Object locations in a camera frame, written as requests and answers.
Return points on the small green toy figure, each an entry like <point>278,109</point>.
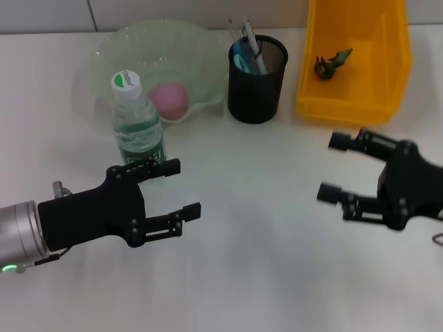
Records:
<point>327,65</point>

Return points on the clear plastic ruler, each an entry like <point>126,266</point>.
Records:
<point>233,32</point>

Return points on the clear green-label water bottle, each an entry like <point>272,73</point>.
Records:
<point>136,128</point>

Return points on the yellow plastic bin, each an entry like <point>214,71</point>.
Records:
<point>349,90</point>

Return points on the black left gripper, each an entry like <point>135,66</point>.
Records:
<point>90,214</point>

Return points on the pink peach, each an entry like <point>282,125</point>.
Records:
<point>171,100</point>

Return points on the green glass fruit plate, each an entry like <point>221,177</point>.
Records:
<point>166,48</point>

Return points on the black mesh pen holder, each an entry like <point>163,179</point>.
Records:
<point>256,100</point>

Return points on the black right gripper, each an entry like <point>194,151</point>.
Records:
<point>412,186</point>

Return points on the silver ballpoint pen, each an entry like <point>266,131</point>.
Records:
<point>254,48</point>

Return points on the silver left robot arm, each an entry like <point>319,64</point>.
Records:
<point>19,231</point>

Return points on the blue scissors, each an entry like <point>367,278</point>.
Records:
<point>242,64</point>

